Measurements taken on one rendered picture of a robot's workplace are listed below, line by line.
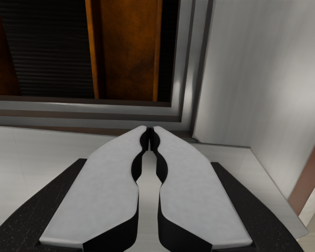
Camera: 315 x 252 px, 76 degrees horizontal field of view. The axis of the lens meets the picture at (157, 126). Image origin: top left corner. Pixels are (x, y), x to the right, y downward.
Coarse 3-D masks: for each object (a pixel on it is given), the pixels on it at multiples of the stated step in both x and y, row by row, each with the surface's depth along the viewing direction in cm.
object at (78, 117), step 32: (192, 0) 12; (192, 32) 12; (192, 64) 13; (0, 96) 15; (32, 96) 16; (192, 96) 14; (64, 128) 14; (96, 128) 15; (128, 128) 15; (192, 128) 14
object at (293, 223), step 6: (288, 216) 18; (294, 216) 18; (288, 222) 18; (294, 222) 18; (300, 222) 18; (288, 228) 19; (294, 228) 19; (300, 228) 19; (306, 228) 19; (294, 234) 19; (300, 234) 19; (306, 234) 19
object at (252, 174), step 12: (252, 156) 15; (240, 168) 15; (252, 168) 15; (264, 168) 15; (240, 180) 16; (252, 180) 16; (264, 180) 16; (252, 192) 16; (264, 192) 17; (276, 192) 17; (264, 204) 17; (276, 204) 17; (288, 204) 17; (276, 216) 18
